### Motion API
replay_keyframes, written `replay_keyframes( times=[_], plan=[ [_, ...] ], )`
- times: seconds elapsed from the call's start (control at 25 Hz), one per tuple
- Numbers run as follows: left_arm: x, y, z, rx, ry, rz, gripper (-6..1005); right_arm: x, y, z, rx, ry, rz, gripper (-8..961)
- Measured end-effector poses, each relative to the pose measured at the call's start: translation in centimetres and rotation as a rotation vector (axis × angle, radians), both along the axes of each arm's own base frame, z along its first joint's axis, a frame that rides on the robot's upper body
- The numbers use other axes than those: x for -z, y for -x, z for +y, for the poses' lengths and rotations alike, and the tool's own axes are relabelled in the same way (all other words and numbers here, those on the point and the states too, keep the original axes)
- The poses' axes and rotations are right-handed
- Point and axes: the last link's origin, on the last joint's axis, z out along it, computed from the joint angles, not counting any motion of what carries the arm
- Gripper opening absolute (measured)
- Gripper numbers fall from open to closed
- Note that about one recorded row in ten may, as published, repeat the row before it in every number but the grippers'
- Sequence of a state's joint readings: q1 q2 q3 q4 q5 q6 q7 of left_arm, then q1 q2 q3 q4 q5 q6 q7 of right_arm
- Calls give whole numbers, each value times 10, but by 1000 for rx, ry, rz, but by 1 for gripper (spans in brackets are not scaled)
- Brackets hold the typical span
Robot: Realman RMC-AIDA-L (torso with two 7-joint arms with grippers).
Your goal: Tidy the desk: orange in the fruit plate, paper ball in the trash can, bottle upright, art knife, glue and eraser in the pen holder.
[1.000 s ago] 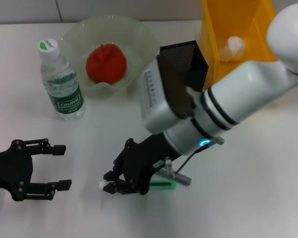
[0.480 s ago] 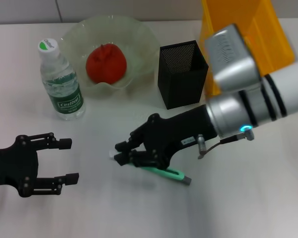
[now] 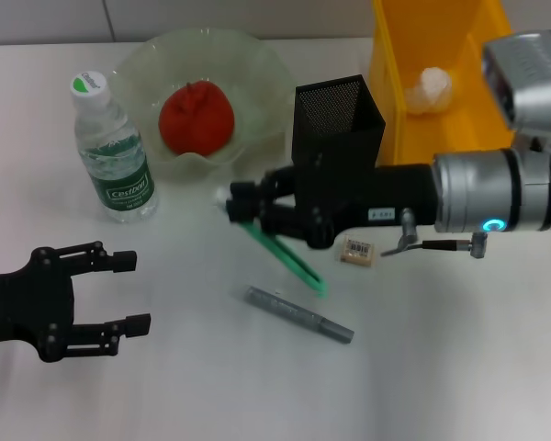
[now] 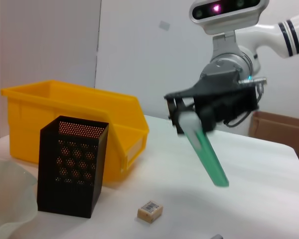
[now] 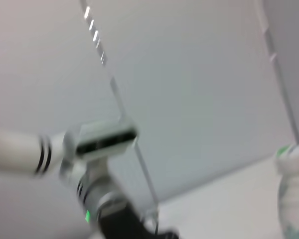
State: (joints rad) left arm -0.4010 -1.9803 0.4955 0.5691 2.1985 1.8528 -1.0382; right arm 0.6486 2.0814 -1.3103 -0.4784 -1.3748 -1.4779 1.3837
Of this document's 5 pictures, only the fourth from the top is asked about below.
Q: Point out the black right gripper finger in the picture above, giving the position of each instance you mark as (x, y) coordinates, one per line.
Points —
(174, 107)
(205, 117)

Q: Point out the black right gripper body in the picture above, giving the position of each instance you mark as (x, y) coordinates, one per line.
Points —
(221, 99)

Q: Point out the green utility knife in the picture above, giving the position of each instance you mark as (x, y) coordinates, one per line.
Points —
(209, 161)

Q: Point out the beige eraser with barcode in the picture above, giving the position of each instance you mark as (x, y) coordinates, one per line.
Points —
(150, 211)

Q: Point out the grey marker pen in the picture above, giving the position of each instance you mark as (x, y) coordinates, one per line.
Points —
(218, 237)

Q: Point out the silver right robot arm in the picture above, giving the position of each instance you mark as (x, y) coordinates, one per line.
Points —
(264, 37)

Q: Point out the black mesh pen holder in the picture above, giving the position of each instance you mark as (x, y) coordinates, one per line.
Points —
(49, 174)

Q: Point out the green glass fruit plate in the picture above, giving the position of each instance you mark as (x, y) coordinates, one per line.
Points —
(10, 199)

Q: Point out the brown cardboard box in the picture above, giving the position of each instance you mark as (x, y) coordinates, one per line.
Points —
(276, 132)

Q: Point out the yellow plastic bin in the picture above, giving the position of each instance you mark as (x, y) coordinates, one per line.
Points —
(64, 104)

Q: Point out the white wall tape patch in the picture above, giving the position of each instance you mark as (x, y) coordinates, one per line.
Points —
(165, 25)

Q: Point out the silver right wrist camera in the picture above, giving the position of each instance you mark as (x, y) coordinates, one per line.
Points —
(226, 12)

